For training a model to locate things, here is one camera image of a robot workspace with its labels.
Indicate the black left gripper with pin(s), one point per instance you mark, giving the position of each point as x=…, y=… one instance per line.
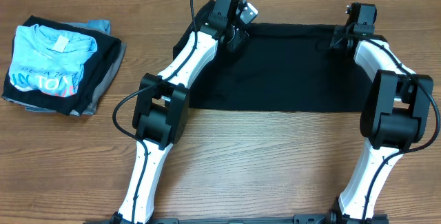
x=240, y=35

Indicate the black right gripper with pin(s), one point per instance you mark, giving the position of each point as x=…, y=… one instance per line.
x=337, y=33

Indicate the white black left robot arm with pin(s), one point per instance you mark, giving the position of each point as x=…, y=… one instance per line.
x=162, y=102

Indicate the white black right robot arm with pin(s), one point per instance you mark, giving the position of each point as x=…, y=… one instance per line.
x=400, y=116

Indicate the grey folded garment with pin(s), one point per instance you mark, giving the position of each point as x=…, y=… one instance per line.
x=110, y=76

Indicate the light blue printed t-shirt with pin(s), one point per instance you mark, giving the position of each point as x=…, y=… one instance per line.
x=49, y=60

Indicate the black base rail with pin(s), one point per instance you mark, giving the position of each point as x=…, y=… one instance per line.
x=296, y=219

